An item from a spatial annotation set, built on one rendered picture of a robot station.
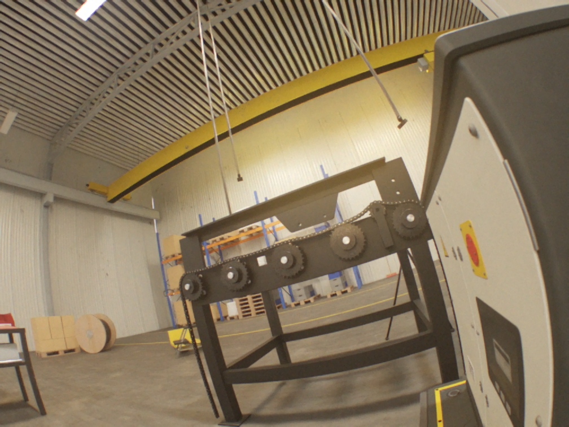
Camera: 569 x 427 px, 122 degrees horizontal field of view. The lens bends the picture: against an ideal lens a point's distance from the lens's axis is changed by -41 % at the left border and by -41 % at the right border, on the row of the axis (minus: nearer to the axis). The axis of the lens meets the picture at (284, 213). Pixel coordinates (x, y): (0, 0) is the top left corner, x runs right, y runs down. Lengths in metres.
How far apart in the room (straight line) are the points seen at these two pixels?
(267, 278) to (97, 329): 6.31
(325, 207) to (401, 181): 0.39
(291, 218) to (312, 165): 9.97
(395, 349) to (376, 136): 10.50
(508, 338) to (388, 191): 1.09
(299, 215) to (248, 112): 7.64
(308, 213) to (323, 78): 7.47
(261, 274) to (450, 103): 1.25
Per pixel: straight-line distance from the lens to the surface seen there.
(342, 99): 12.47
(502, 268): 0.22
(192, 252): 1.60
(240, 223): 1.46
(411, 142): 11.37
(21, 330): 2.64
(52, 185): 11.72
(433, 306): 1.26
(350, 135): 11.48
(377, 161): 1.27
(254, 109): 8.79
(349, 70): 8.62
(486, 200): 0.21
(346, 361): 1.32
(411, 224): 1.18
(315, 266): 1.27
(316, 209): 1.31
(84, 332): 7.57
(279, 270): 1.27
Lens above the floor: 0.74
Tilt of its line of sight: 15 degrees up
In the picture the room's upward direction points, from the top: 15 degrees counter-clockwise
